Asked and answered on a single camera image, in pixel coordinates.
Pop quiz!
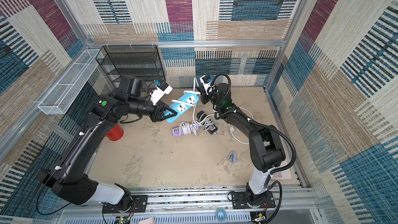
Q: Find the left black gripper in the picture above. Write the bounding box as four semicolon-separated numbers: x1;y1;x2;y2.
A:
129;99;179;123

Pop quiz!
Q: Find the teal power strip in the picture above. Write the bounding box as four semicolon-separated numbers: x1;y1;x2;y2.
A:
166;90;199;123

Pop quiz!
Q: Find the white cord of teal strip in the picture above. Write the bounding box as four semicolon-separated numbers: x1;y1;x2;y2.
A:
170;77;254;145

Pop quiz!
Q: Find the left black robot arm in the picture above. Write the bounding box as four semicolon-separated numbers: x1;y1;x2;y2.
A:
37;76;177;212

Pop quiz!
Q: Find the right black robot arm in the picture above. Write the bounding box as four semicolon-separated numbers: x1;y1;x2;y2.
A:
198;83;286;207

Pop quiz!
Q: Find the purple power strip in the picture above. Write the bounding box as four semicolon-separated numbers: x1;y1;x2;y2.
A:
172;122;199;137

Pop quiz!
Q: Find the black power strip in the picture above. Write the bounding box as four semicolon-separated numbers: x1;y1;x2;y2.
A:
197;111;219;135

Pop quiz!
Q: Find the red pen cup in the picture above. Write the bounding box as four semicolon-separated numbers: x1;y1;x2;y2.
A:
106;124;124;141

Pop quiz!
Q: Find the blue binder clip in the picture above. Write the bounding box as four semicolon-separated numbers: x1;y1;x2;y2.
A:
227;151;237;163

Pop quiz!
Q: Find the pink white calculator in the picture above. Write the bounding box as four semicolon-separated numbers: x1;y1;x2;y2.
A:
271;170;292;180

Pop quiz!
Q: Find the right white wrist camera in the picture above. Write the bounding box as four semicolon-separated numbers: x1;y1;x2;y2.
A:
200;75;212;95

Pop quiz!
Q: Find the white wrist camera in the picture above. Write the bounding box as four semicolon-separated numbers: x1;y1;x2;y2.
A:
200;75;212;95
150;80;173;105

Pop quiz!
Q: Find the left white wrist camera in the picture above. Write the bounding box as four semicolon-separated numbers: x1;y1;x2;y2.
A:
150;80;173;105

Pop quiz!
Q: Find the grey cord of black strip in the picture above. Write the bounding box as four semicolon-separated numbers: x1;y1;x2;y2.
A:
199;114;221;135

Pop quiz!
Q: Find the black wire shelf rack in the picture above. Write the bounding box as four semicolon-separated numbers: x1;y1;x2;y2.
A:
95;45;166;88

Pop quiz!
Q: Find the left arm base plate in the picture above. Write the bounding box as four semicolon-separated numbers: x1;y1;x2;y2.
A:
102;195;148;214

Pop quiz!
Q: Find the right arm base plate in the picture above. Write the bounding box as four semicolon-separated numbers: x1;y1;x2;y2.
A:
227;191;276;209

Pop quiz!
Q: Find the black corrugated cable conduit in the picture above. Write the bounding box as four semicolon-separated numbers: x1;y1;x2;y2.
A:
210;73;296;224

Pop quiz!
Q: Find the white mesh wall basket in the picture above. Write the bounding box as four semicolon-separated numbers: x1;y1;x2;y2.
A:
38;49;100;115

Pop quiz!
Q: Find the aluminium front rail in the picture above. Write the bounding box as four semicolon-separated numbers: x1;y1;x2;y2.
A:
51;185;327;224

